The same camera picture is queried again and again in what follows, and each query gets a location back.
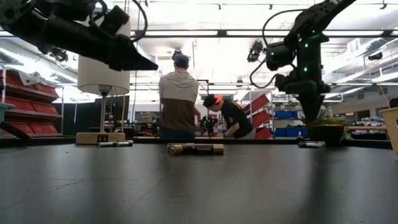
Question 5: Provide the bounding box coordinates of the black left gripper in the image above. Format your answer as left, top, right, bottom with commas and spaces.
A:
104, 33, 159, 72

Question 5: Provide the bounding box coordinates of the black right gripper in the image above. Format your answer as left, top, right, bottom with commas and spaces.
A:
295, 70, 332, 123

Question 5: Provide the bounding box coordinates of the yellow plastic bin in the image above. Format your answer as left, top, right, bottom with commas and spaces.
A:
379, 107, 398, 156

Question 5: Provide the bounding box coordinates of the copper black battery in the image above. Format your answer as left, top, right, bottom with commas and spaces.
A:
193, 143, 225, 155
167, 144, 196, 156

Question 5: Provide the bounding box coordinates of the teal plastic bin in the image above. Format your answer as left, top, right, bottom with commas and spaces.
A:
0, 103, 17, 124

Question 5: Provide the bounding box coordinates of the potted succulent plant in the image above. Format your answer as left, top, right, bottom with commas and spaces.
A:
298, 107, 348, 146

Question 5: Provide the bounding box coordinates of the blue storage bin stack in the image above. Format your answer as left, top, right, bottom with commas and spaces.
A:
273, 110, 308, 138

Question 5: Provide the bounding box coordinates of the red tilted bin rack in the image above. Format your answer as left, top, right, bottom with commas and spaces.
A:
242, 93, 274, 140

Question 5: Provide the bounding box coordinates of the person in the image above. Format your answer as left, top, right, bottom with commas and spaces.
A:
202, 93, 257, 140
157, 54, 201, 140

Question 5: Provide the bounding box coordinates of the wooden bench top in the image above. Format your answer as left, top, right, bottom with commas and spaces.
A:
344, 125, 388, 132

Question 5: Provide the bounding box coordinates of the black partition panel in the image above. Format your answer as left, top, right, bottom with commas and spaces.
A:
63, 95, 130, 138

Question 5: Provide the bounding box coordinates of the white shade wooden base lamp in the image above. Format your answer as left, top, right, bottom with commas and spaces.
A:
75, 18, 131, 146

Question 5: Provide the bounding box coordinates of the red bin shelf rack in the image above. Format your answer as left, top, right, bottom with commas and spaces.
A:
0, 67, 65, 139

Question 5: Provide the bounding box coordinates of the black table mat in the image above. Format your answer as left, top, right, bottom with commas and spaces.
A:
0, 143, 398, 224

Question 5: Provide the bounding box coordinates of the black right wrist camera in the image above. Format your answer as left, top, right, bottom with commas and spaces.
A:
274, 74, 296, 93

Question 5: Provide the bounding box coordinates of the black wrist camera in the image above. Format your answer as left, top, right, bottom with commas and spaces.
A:
274, 74, 296, 93
99, 4, 131, 37

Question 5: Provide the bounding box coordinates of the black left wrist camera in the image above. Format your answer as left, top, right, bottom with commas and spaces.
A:
99, 4, 131, 37

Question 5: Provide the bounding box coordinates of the black aluminium table frame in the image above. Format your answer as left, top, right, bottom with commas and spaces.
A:
0, 136, 398, 149

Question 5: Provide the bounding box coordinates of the black ceiling camera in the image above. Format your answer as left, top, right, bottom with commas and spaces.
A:
247, 40, 265, 63
49, 46, 70, 63

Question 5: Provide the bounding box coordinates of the black overhead frame beam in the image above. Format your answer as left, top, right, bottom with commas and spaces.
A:
0, 29, 398, 39

